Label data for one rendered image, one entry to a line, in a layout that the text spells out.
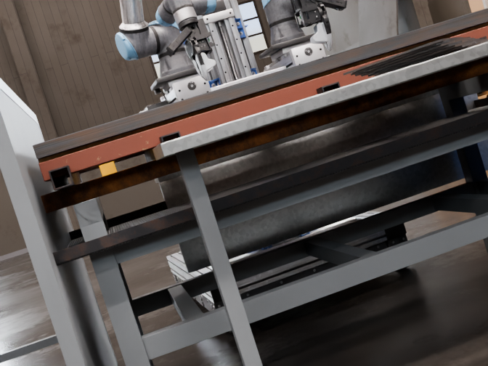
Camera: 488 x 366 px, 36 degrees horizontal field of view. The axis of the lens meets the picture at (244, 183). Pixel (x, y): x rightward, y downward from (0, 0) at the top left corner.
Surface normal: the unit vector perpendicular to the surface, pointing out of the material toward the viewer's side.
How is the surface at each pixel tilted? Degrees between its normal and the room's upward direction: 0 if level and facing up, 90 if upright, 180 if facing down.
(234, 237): 90
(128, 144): 90
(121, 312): 90
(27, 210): 90
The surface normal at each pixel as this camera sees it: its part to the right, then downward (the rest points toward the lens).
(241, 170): 0.18, 0.00
